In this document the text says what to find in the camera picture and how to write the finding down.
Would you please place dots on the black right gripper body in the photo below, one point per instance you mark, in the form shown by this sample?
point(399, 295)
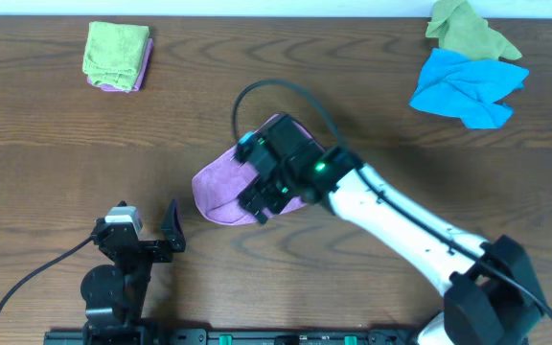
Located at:
point(271, 196)

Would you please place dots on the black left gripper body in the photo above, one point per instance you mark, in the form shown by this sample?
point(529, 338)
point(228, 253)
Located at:
point(144, 247)

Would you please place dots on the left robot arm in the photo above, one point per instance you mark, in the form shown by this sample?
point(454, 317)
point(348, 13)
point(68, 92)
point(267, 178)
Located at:
point(115, 293)

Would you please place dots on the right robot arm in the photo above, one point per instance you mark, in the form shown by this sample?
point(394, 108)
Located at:
point(491, 294)

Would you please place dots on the folded pink cloth under green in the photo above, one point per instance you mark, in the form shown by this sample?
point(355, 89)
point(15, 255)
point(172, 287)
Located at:
point(139, 81)

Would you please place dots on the crumpled blue cloth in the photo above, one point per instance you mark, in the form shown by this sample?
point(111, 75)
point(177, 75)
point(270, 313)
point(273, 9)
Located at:
point(451, 85)

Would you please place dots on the crumpled olive green cloth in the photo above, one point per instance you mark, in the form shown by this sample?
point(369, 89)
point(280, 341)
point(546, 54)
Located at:
point(458, 28)

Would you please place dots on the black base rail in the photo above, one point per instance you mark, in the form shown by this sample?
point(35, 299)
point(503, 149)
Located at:
point(203, 337)

